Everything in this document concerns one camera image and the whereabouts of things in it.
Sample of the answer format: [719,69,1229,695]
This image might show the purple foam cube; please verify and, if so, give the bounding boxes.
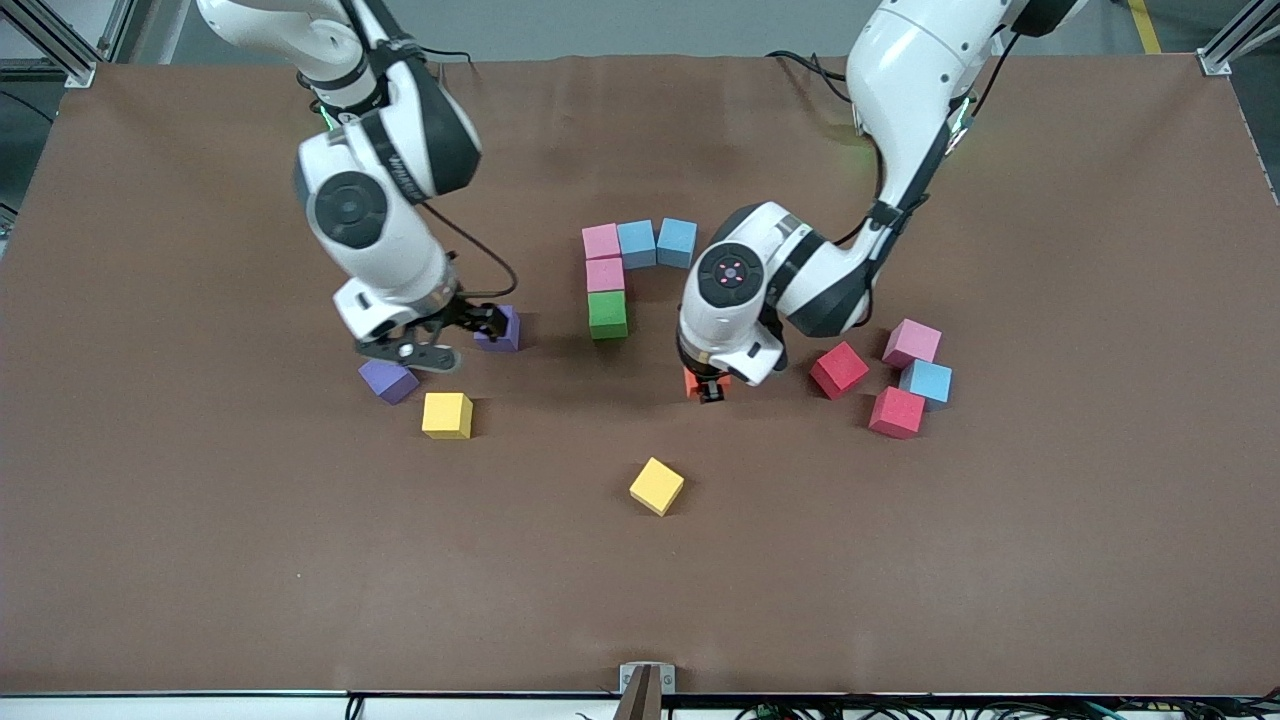
[473,305,521,353]
[358,360,421,406]

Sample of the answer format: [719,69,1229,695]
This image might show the red foam cube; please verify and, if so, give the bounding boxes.
[867,386,927,440]
[809,341,871,401]

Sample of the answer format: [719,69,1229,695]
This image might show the green foam cube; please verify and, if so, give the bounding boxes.
[587,290,630,341]

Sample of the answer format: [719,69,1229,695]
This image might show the blue foam cube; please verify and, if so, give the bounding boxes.
[656,218,699,270]
[898,359,954,411]
[617,220,659,271]

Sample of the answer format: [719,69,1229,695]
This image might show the yellow foam cube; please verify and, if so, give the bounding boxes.
[629,457,686,517]
[421,392,474,441]

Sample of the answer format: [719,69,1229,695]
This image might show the large table mat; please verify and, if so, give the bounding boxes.
[0,50,1280,698]

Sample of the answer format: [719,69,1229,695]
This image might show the black arm base cable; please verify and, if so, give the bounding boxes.
[765,48,853,103]

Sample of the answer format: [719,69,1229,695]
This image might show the aluminium frame profile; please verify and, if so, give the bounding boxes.
[0,0,98,89]
[98,0,138,63]
[1197,0,1280,78]

